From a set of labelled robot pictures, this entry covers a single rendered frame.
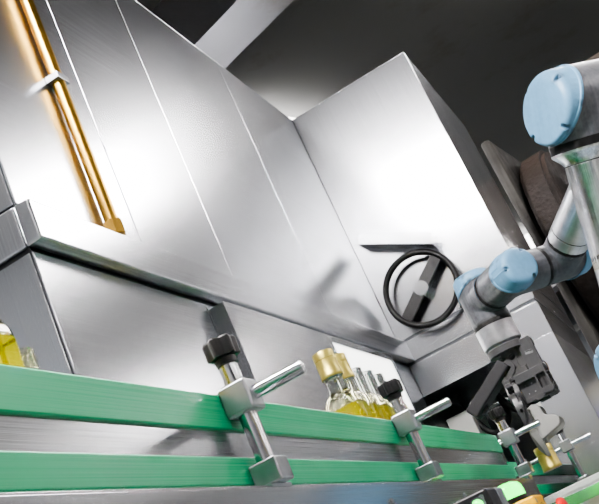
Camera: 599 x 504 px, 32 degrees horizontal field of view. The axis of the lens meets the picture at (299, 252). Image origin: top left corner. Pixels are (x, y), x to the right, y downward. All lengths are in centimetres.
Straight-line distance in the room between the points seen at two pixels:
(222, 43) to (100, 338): 212
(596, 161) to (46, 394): 116
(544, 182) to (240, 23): 145
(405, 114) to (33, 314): 180
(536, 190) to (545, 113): 252
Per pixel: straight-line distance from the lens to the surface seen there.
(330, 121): 304
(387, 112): 298
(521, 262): 191
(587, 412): 271
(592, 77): 168
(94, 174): 160
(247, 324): 179
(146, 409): 75
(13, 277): 137
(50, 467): 63
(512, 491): 142
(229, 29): 336
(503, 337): 197
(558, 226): 194
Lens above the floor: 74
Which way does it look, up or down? 20 degrees up
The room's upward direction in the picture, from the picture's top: 24 degrees counter-clockwise
